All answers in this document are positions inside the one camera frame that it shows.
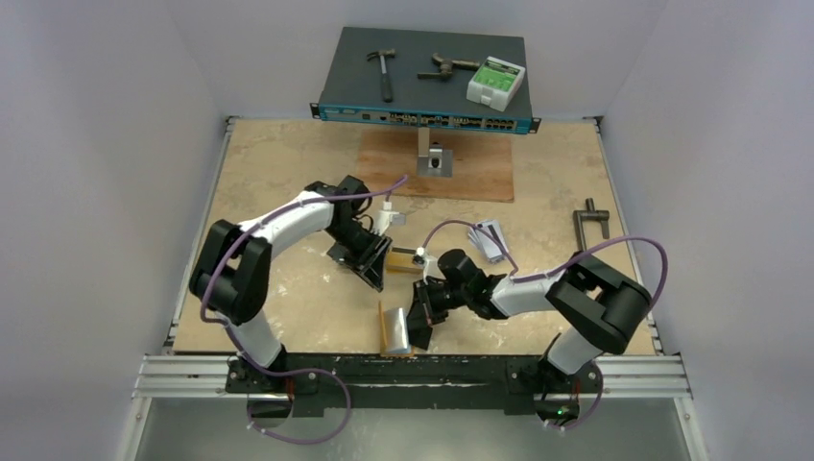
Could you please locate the plywood board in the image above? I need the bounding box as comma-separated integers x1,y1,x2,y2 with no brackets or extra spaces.
355,130,515,203

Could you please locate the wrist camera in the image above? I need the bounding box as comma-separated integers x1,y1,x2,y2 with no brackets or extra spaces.
372,200,406,235
412,247,443,279

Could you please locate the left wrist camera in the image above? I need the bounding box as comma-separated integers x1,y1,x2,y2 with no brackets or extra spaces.
372,200,406,235

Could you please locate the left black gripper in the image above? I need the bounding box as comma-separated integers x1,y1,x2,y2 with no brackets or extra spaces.
324,220,392,292

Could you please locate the gold credit card stack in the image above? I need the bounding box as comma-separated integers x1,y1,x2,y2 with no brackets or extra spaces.
385,247,423,274

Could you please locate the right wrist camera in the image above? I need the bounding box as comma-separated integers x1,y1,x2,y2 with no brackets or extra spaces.
412,247,443,279

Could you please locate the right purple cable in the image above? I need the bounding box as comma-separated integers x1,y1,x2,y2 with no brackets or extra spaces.
421,220,670,432

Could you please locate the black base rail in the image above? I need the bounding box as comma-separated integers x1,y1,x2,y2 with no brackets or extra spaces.
225,352,602,423

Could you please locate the dark metal T-handle tool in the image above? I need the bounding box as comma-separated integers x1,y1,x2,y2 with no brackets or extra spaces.
572,197,611,255

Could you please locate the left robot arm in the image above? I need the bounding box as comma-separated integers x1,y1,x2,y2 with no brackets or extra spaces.
188,176,392,393

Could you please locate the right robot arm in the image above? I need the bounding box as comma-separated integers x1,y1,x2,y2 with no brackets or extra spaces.
403,249,654,391

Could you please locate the small hammer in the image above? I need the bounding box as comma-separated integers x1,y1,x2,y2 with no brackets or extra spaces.
366,48,396,103

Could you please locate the orange leather card holder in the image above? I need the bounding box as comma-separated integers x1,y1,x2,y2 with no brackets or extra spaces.
378,303,415,357

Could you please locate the metal stand bracket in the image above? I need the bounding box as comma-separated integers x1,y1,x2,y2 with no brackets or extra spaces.
416,127,453,178

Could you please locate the blue network switch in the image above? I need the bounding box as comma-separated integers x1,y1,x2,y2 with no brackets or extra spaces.
310,26,540,134

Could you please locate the aluminium frame rail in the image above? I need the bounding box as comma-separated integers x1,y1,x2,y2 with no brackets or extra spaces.
114,115,241,460

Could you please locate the white credit card stack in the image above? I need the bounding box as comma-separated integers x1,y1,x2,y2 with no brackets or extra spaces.
467,219,509,264

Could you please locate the brass clamp tool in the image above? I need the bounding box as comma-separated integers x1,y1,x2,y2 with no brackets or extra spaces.
417,53,481,82

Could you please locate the white green electronic box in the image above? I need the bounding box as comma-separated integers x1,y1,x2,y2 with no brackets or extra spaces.
466,57,526,111

